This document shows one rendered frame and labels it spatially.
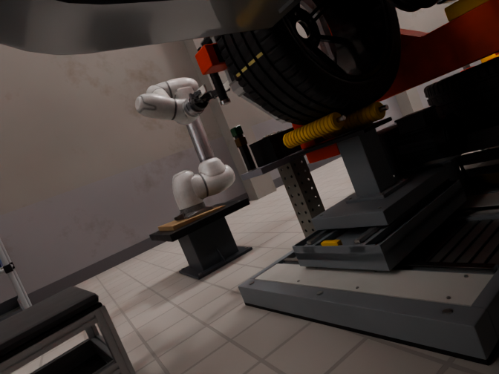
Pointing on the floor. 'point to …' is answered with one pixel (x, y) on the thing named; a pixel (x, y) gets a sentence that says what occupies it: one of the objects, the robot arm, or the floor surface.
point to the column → (301, 193)
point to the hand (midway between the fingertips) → (217, 85)
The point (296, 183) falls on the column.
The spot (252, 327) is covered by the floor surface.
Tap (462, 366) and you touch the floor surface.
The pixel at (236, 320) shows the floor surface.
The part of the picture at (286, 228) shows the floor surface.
